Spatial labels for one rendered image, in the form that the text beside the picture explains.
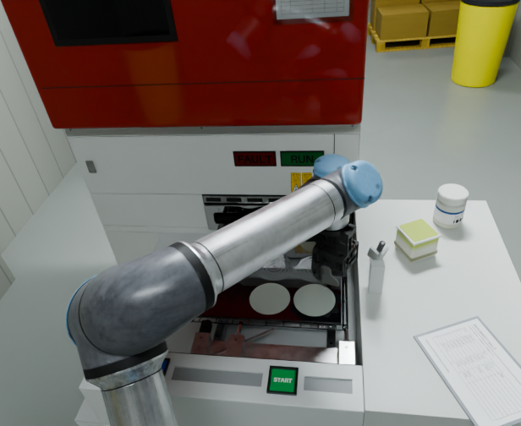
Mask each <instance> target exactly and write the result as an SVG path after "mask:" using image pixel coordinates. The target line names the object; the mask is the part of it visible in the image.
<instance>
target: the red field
mask: <svg viewBox="0 0 521 426"><path fill-rule="evenodd" d="M234 156H235V162H236V165H275V157H274V153H234Z"/></svg>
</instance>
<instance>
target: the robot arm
mask: <svg viewBox="0 0 521 426"><path fill-rule="evenodd" d="M313 173H314V175H313V177H312V178H310V179H309V180H308V181H307V182H306V183H304V184H303V185H302V186H300V187H299V188H298V189H296V190H295V191H294V192H292V193H291V194H288V195H286V196H284V197H282V198H281V199H278V200H276V201H274V202H272V203H270V204H269V205H266V206H264V207H262V208H260V209H259V210H256V211H254V212H252V213H250V214H248V215H247V216H244V217H242V218H240V219H238V220H237V221H235V222H233V223H231V224H229V225H227V226H225V227H223V228H221V229H219V230H217V231H215V232H213V233H211V234H209V235H207V236H205V237H203V238H201V239H199V240H197V241H195V242H193V243H191V244H188V243H185V242H182V241H178V242H176V243H174V244H172V245H170V246H168V247H166V248H163V249H160V250H158V251H156V252H154V253H151V254H148V255H145V256H142V257H139V258H137V259H132V260H129V261H126V262H123V263H121V264H118V265H113V266H111V267H109V268H107V269H105V270H104V271H102V272H101V273H99V274H98V275H97V276H93V277H92V278H90V279H89V280H87V281H85V282H84V283H83V284H82V285H81V286H80V287H79V288H78V289H77V290H76V291H75V293H74V295H73V296H72V297H71V299H70V301H69V305H68V308H67V312H66V328H67V332H68V334H69V338H70V339H71V341H72V342H73V344H75V346H77V349H78V353H79V356H80V361H81V365H82V369H83V371H84V375H85V380H86V382H89V383H91V384H93V385H95V386H97V387H99V388H100V389H101V393H102V397H103V401H104V404H105V408H106V410H107V416H108V420H109V423H110V426H178V423H177V419H176V417H175V413H174V410H173V404H172V402H171V398H170V395H169V392H168V389H167V383H166V381H165V377H164V374H163V371H162V363H163V361H164V359H165V357H166V356H167V353H168V349H167V343H166V339H167V338H168V337H169V336H171V335H172V334H173V333H175V332H176V331H178V330H179V329H181V328H182V327H184V326H185V325H187V324H188V323H189V322H190V321H192V320H194V319H195V318H197V317H198V316H200V315H201V314H203V313H205V311H207V310H208V309H211V308H212V307H213V306H214V305H215V304H216V301H217V295H218V294H219V293H221V292H223V291H225V290H226V289H228V288H230V287H231V286H233V285H234V284H236V283H237V282H239V281H241V280H243V279H244V278H245V277H247V276H249V275H251V274H252V273H254V272H256V271H257V270H259V269H260V268H262V267H264V266H265V265H267V264H269V263H271V262H272V261H273V260H275V259H277V258H279V257H280V256H282V255H283V254H285V253H287V252H288V251H290V250H291V249H294V248H295V247H297V246H298V245H300V244H301V243H303V242H315V243H316V245H315V246H314V248H313V251H312V260H311V271H312V273H313V275H314V277H315V278H316V280H317V281H318V282H319V283H320V284H321V285H322V286H324V287H326V286H327V285H328V284H329V285H332V286H335V287H338V286H339V281H338V280H337V279H336V278H335V277H334V276H340V277H346V276H347V269H348V268H349V267H351V265H352V264H353V263H354V261H355V260H356V259H357V258H358V254H359V241H356V240H353V234H354V233H355V232H356V228H357V226H355V225H353V224H351V223H349V214H351V213H353V212H354V211H356V210H359V209H361V208H363V209H364V208H366V207H368V206H369V205H371V204H373V203H375V202H376V201H377V200H378V199H379V198H380V197H381V194H382V190H383V185H382V180H381V176H380V173H378V171H377V169H376V168H375V167H374V166H373V165H372V164H370V163H369V162H368V161H354V162H352V163H350V161H349V160H348V159H347V158H346V157H344V156H340V155H336V154H328V155H323V156H320V157H319V158H317V159H316V160H315V163H314V169H313Z"/></svg>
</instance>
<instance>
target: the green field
mask: <svg viewBox="0 0 521 426"><path fill-rule="evenodd" d="M320 156H322V152H289V153H282V164H283V165H314V163H315V160H316V159H317V158H319V157H320Z"/></svg>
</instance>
